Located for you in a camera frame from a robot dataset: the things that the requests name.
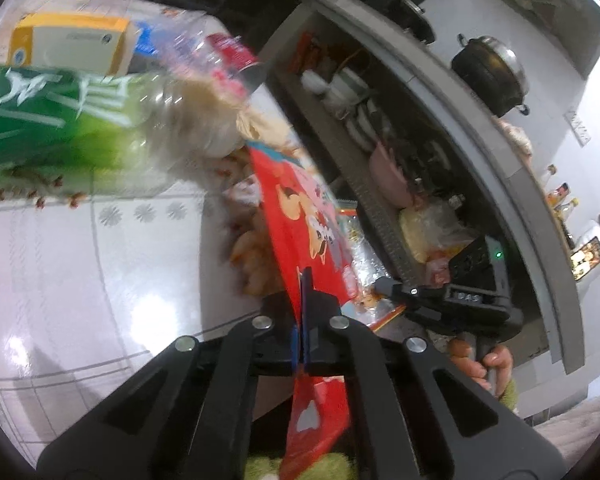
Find yellowish clear plastic bag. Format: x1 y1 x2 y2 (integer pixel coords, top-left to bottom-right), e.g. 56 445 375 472
399 200 478 266

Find crumpled clear plastic bottle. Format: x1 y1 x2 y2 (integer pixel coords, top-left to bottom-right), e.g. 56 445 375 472
155 10 221 81

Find green fuzzy garment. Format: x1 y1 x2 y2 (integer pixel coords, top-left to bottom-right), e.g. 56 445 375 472
244 452 357 480

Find stack of white bowls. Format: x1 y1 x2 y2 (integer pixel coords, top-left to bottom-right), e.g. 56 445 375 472
325 67 381 153

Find pale cloth on counter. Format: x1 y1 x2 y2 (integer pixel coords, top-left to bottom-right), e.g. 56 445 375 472
497 119 534 159

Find clear plastic bag red contents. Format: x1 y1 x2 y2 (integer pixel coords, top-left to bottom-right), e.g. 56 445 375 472
425 255 454 287

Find white bowl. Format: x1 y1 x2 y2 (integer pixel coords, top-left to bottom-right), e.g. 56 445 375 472
300 70 329 97

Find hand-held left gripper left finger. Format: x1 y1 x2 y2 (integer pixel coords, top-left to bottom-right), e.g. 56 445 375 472
36 291 302 480

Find person's right forearm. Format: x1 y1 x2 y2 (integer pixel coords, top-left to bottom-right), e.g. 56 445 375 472
495 379 522 414

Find red snack bag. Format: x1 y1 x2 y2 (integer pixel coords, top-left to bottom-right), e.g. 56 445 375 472
246 141 362 480

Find grey concrete counter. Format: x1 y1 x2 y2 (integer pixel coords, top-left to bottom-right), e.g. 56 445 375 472
240 0 600 376

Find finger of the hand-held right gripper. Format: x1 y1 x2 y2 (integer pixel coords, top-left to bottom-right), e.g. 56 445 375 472
374 278 447 333

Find green white plastic packet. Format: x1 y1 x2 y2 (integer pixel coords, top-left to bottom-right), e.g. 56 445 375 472
0 66 246 201

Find pink plastic basin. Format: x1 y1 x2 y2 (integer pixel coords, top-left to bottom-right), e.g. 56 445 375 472
370 142 412 208

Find silvery printed snack wrapper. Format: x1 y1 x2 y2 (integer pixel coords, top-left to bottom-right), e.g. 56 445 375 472
337 200 406 332

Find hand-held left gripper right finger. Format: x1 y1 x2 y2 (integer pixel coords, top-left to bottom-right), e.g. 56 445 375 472
299 266 567 480

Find red drink can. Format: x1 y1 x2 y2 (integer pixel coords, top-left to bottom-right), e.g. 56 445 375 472
205 32 267 102

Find red cardboard box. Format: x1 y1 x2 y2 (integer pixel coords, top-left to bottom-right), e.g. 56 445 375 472
292 32 327 72

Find person's right hand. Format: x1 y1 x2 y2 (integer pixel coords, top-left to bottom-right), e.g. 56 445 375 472
449 337 515 398

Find yellow white medicine box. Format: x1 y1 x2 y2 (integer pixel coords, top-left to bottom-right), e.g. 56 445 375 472
9 11 137 77

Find black pot with steel lid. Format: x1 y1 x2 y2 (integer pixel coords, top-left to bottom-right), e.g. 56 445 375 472
450 34 532 119

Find white wall power strip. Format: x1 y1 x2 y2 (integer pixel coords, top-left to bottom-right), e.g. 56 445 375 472
564 109 593 147

